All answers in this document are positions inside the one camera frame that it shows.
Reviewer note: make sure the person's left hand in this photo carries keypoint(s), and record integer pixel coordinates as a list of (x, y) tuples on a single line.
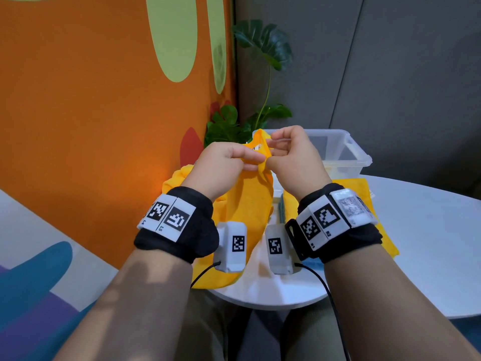
[(214, 169)]

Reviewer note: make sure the person's right hand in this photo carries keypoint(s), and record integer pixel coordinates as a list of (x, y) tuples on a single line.
[(304, 165)]

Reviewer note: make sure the clear plastic storage box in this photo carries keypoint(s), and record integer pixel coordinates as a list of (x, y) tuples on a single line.
[(349, 154)]

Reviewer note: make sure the yellow towel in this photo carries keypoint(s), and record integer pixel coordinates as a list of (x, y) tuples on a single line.
[(248, 206), (389, 246)]

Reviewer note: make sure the blue towel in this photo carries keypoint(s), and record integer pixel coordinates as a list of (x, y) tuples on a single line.
[(313, 263)]

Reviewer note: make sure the person's left forearm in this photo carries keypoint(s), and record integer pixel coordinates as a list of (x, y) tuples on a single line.
[(127, 312)]

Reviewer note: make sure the person's right forearm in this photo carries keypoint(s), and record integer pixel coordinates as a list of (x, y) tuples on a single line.
[(391, 312)]

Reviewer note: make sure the person's left leg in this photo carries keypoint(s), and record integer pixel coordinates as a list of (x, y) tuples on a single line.
[(210, 334)]

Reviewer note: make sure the person's leg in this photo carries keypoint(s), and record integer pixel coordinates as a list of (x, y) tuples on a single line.
[(312, 338), (210, 334)]

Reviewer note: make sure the person's right leg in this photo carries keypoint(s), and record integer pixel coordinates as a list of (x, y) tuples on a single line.
[(312, 338)]

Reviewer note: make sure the black left wristband with markers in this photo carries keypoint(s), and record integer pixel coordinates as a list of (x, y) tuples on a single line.
[(199, 240)]

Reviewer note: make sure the black wristband with markers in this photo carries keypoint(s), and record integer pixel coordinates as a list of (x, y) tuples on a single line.
[(199, 240), (357, 244)]

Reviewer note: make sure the black right wristband with markers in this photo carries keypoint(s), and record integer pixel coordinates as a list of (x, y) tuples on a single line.
[(357, 244)]

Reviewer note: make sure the green leafy plant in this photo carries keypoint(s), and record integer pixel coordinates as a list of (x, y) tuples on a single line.
[(267, 37)]

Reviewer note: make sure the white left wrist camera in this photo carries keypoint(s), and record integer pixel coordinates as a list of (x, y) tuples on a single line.
[(225, 263)]

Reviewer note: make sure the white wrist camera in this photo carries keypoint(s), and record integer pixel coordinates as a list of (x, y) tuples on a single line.
[(225, 263), (280, 266)]

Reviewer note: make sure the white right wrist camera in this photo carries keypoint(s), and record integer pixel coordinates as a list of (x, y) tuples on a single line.
[(280, 266)]

